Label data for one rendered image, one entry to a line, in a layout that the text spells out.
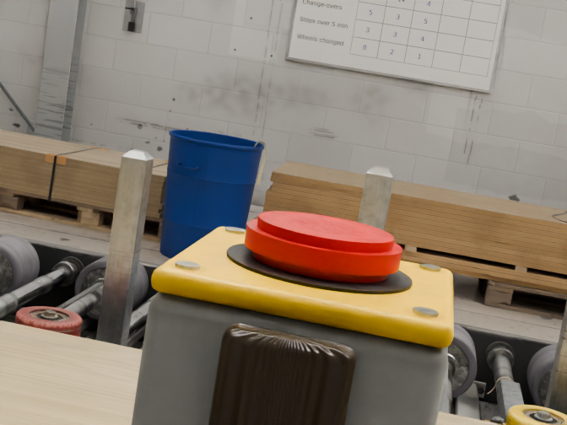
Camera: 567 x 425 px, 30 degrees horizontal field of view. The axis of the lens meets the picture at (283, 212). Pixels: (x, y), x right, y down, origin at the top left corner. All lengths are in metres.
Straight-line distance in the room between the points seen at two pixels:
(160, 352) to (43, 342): 1.00
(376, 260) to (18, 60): 7.80
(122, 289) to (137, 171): 0.16
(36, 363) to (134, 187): 0.33
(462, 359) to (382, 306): 1.53
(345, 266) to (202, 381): 0.04
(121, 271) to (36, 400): 0.40
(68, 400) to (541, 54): 6.53
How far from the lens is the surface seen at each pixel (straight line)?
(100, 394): 1.10
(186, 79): 7.64
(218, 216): 5.86
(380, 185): 1.35
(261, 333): 0.23
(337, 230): 0.27
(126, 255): 1.42
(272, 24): 7.52
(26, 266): 1.94
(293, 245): 0.25
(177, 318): 0.24
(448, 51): 7.39
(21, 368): 1.15
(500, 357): 1.86
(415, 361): 0.24
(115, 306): 1.44
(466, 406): 1.80
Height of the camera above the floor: 1.28
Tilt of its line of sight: 9 degrees down
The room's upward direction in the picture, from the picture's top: 9 degrees clockwise
